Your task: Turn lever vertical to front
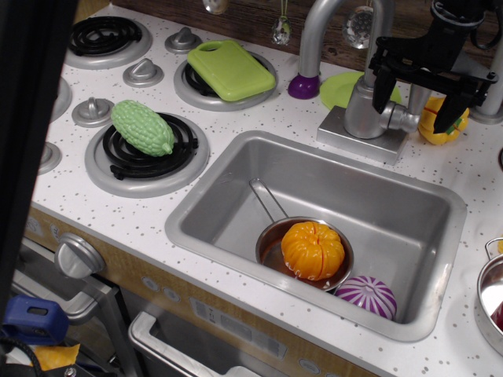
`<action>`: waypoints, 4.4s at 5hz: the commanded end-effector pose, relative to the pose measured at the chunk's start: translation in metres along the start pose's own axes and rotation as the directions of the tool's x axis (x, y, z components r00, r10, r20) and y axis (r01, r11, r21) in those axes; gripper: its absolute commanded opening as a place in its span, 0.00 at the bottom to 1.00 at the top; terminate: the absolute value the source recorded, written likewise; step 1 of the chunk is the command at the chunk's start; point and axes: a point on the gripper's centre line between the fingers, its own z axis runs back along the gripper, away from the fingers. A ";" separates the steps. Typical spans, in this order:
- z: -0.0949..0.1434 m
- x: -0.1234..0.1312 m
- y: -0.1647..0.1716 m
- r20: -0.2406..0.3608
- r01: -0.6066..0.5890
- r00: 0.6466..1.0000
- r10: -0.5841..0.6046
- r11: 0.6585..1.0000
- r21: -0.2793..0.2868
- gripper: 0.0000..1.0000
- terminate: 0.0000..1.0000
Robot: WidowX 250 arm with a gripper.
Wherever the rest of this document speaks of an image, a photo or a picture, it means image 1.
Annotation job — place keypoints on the left edge stove burner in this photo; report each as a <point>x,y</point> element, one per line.
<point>63,99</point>

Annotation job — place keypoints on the front black stove burner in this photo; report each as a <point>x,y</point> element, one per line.
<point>118,168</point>

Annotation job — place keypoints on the steel pot right edge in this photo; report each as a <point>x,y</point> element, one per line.
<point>488,303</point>

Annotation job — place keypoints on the silver stove knob left edge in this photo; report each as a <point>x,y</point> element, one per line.
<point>51,157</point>

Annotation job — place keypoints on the green toy bitter melon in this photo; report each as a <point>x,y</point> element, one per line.
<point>143,128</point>

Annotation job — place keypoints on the silver stove knob front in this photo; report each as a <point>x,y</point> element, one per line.
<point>92,113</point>

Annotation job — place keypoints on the purple toy eggplant piece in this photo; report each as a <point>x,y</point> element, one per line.
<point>304,88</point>

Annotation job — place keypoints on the silver toy faucet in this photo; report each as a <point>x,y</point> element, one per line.
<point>352,124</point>

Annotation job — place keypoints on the silver right faucet post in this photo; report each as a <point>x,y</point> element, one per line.
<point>490,112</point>

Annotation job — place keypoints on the clear hanging round ornament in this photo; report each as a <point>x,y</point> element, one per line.
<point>357,26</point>

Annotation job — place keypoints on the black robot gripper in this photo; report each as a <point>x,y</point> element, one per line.
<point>435,61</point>

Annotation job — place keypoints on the silver stove knob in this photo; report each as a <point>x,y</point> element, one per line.
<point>182,41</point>
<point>92,113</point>
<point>143,74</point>

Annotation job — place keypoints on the silver oven dial knob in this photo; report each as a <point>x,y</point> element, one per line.
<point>76,258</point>

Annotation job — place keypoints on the silver toy sink basin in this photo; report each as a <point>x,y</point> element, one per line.
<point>368,244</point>

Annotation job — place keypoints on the hanging ornament top left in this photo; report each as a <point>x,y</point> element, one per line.
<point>216,7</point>

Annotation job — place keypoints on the silver stove knob back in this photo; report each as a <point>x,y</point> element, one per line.
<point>182,41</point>

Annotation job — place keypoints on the orange toy tangerine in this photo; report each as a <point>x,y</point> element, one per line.
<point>312,250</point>

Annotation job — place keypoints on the clear hanging crystal ornament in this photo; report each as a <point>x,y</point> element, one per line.
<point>282,29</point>

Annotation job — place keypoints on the blue clamp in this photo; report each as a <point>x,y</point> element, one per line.
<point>35,321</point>

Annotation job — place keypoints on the green toy plate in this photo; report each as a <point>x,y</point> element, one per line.
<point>336,90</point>

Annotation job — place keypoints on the small steel saucepan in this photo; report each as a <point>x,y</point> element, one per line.
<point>268,245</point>

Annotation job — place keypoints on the back left stove burner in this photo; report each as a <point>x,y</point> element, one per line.
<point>104,42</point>

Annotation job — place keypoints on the silver stove knob middle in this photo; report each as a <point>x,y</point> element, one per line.
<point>143,74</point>

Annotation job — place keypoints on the purple striped toy onion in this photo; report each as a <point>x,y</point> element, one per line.
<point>370,294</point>

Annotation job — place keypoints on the yellow toy bell pepper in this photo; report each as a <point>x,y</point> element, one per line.
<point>428,117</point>

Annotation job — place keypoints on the green toy cutting board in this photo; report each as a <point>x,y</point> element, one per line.
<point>230,70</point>

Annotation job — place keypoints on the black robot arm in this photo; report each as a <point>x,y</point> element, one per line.
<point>437,61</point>

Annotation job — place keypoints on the back right stove burner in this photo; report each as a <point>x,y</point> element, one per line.
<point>193,90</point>

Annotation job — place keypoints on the silver oven door handle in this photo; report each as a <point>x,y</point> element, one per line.
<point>140,336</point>

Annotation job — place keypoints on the silver faucet lever handle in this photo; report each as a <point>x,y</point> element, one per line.
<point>398,117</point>

